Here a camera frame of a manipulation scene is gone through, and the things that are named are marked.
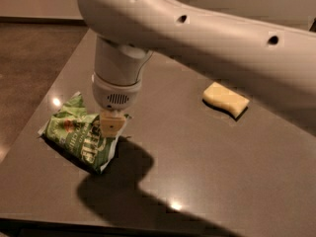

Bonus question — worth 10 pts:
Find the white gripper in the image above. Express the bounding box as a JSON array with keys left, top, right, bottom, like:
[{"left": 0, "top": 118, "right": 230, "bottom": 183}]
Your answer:
[{"left": 92, "top": 73, "right": 141, "bottom": 137}]

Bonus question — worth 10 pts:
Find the green jalapeno chip bag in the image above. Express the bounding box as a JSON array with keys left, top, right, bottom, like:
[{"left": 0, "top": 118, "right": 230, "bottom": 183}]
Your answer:
[{"left": 39, "top": 92, "right": 130, "bottom": 174}]

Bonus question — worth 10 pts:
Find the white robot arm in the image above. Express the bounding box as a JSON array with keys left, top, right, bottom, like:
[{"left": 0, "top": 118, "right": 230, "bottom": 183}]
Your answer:
[{"left": 77, "top": 0, "right": 316, "bottom": 133}]

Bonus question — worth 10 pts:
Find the yellow sponge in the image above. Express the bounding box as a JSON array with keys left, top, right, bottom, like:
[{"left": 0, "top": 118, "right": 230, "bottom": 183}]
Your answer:
[{"left": 202, "top": 82, "right": 249, "bottom": 119}]

